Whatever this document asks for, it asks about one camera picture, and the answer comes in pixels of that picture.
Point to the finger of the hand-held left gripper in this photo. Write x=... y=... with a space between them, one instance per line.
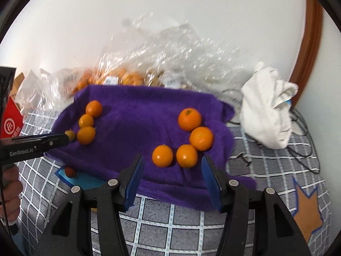
x=57 y=140

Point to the cardboard box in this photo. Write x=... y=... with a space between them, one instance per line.
x=17 y=85

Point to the white cloth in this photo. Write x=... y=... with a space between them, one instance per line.
x=266 y=112

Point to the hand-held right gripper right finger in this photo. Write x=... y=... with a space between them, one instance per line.
x=213 y=184

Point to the small orange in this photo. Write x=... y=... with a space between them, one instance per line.
x=86 y=135
x=94 y=108
x=86 y=120
x=70 y=172

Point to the bagged tan round fruits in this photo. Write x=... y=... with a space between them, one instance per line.
x=154 y=78

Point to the heap of bagged oranges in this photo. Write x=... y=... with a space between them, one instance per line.
x=125 y=78

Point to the brown wooden door frame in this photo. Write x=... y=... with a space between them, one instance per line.
x=310 y=45

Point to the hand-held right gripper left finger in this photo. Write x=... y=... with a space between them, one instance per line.
x=133 y=184

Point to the purple towel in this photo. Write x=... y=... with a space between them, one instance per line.
x=138 y=117

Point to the person's left hand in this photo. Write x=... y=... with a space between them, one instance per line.
x=13 y=194

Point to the tiny orange kumquat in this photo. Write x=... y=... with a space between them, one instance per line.
x=71 y=135

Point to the whitish plastic bag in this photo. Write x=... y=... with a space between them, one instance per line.
x=61 y=82

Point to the large orange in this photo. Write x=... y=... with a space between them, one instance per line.
x=187 y=156
x=201 y=138
x=189 y=119
x=162 y=156

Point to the clear plastic bag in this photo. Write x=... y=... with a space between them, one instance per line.
x=173 y=56

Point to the red box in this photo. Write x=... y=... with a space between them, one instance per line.
x=12 y=122

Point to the grey plaid bedsheet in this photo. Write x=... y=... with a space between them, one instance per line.
x=173 y=232

